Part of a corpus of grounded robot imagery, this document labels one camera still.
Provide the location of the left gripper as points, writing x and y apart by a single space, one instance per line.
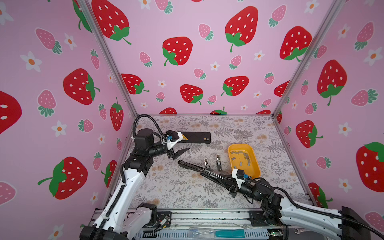
176 154

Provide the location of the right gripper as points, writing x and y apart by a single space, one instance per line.
234 187

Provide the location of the black stapler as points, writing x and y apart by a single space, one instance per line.
192 167

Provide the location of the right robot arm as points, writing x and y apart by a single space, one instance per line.
278 206

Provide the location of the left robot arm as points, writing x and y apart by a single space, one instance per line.
150 142

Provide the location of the black tool case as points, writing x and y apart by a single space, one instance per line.
196 137

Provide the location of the yellow plastic tray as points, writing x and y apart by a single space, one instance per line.
253 170

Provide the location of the staple strips in tray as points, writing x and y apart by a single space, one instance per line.
239 159

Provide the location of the silver wrench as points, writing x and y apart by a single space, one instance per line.
299 231

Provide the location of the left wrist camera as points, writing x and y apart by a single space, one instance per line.
171 142

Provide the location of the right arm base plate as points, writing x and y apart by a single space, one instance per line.
261 219

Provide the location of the teal handled tool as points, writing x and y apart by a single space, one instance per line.
233 234

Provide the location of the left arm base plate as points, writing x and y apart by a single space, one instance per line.
163 220

